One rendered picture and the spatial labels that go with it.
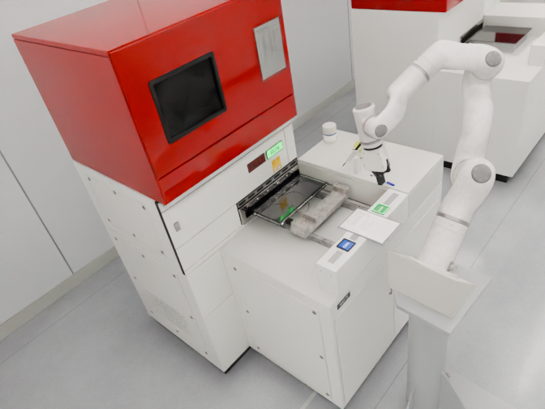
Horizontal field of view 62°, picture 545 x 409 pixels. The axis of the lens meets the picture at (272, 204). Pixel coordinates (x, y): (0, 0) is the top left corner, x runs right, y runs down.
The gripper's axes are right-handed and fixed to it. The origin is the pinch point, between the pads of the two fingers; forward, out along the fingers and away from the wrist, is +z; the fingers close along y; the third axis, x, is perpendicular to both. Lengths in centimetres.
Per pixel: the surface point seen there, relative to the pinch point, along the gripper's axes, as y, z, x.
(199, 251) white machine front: -62, 10, -56
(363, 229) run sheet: -2.6, 15.0, -14.6
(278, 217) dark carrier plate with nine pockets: -45, 12, -21
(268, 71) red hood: -44, -48, 1
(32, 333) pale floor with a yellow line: -210, 69, -120
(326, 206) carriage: -32.6, 17.1, -1.5
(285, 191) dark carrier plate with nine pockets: -55, 10, -3
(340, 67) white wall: -219, 35, 262
